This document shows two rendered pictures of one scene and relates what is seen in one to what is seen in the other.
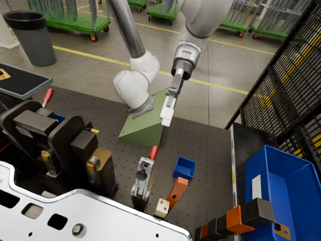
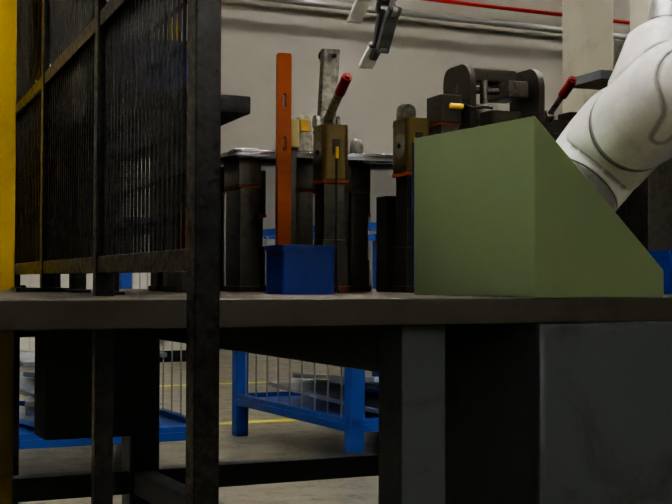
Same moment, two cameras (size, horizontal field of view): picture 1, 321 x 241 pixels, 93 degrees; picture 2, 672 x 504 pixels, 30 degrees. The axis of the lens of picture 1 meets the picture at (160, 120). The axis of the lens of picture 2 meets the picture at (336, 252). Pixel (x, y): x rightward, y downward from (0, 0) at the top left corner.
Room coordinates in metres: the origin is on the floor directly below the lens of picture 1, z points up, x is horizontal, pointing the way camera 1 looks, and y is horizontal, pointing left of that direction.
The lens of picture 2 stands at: (2.45, -1.28, 0.73)
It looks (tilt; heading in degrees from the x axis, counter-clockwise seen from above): 1 degrees up; 150
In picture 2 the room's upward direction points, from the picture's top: straight up
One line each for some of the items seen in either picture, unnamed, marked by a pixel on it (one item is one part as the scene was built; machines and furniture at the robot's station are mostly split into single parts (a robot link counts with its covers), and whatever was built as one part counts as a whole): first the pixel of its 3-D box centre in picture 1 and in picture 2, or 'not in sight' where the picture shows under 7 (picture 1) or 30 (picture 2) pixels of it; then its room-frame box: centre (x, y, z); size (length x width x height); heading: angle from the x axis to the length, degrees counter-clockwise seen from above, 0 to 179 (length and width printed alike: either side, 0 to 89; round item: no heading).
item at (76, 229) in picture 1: (79, 230); (356, 151); (0.05, 0.16, 1.02); 0.03 x 0.03 x 0.07
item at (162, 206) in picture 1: (156, 218); (288, 205); (0.14, -0.06, 0.88); 0.04 x 0.04 x 0.37; 81
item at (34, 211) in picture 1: (52, 221); not in sight; (0.07, 0.32, 0.84); 0.12 x 0.05 x 0.29; 171
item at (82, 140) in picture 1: (94, 167); (443, 194); (0.28, 0.24, 0.91); 0.07 x 0.05 x 0.42; 171
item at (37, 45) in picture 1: (35, 40); not in sight; (2.41, 2.31, 0.36); 0.50 x 0.50 x 0.73
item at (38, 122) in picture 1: (65, 155); (493, 180); (0.29, 0.37, 0.94); 0.18 x 0.13 x 0.49; 81
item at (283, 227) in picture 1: (276, 226); not in sight; (0.15, -0.43, 1.04); 0.08 x 0.04 x 0.01; 71
